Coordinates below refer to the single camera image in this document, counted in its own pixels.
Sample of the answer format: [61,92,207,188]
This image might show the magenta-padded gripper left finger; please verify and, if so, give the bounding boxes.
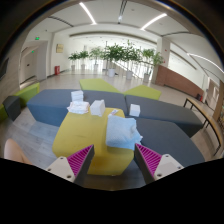
[45,144,96,186]

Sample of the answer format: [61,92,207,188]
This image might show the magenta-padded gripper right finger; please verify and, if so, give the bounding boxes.
[133,143,185,185]

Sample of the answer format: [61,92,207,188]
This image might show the light grey-blue towel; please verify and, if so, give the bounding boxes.
[105,114,144,152]

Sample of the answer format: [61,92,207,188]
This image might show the dark grey sofa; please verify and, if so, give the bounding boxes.
[134,117,206,168]
[124,94,204,138]

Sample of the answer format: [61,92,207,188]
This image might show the small white cube box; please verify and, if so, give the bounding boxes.
[128,103,141,118]

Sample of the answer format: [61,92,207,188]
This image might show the white-pink wet wipes pack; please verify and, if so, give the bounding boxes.
[66,100,91,115]

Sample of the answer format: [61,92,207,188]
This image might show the white tissue box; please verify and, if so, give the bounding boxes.
[89,99,106,118]

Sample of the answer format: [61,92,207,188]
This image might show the long blue-grey sofa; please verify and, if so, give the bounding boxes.
[26,88,129,128]

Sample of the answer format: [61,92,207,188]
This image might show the beige rounded chair back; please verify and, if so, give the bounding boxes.
[3,138,33,166]

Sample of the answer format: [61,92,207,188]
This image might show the stack of white tissue packs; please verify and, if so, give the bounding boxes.
[70,89,85,103]

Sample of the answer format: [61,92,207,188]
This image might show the lime green sofa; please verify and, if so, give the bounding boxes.
[123,84,163,101]
[79,78,123,94]

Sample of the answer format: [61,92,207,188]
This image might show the black-framed wooden bench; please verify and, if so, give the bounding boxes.
[182,97,224,156]

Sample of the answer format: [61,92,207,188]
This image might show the lime green bench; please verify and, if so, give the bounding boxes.
[0,82,41,123]

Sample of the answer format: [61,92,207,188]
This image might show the dark grey cube stool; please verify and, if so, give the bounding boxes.
[2,95,22,122]

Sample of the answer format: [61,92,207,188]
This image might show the row of potted plants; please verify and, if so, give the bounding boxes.
[68,39,165,84]

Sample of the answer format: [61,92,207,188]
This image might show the ceiling light strips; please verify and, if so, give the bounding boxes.
[78,1,169,32]

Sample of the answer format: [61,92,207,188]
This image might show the yellow wall picture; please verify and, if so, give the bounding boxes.
[55,43,65,54]

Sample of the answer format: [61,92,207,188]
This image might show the black wall screen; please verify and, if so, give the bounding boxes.
[0,57,10,81]

